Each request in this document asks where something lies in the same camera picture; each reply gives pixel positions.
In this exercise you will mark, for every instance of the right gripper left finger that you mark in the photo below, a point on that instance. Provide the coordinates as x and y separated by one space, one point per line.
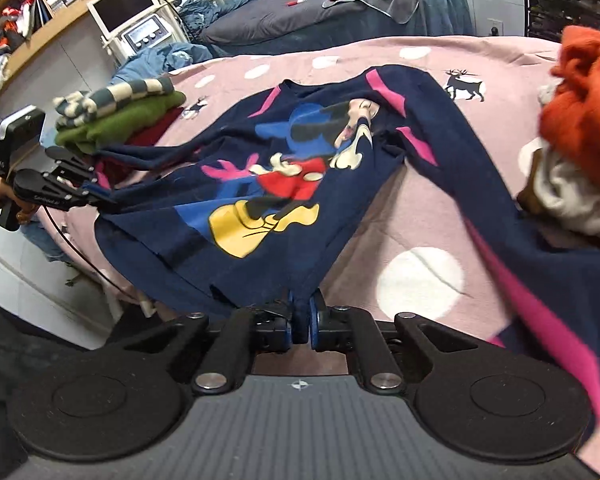
228 358

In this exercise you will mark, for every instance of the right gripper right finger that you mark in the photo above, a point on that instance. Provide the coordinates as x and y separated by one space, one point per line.
364 342

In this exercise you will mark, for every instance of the navy cartoon mouse sweater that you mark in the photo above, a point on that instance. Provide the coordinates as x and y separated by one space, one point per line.
258 207

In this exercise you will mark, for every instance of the person's left hand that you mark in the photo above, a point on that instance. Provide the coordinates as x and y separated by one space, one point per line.
26 210

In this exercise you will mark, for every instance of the dark red folded garment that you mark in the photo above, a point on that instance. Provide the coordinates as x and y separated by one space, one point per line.
111 171

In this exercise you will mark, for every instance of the green folded garment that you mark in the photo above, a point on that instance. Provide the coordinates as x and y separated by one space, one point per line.
117 128

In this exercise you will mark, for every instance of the striped grey white garment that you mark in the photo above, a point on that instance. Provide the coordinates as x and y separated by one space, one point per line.
81 107

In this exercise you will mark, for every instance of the pink polka dot bedspread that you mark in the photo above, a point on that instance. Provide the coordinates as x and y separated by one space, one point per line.
411 251

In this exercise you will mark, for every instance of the blue crumpled cloth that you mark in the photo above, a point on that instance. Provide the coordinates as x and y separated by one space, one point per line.
154 62

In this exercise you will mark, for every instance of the white monitor machine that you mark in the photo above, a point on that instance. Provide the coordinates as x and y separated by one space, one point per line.
130 27

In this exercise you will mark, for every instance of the beige grey garment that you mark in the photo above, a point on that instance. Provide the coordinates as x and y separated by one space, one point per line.
557 189

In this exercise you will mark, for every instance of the orange knit garment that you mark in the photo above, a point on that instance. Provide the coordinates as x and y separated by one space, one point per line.
570 122

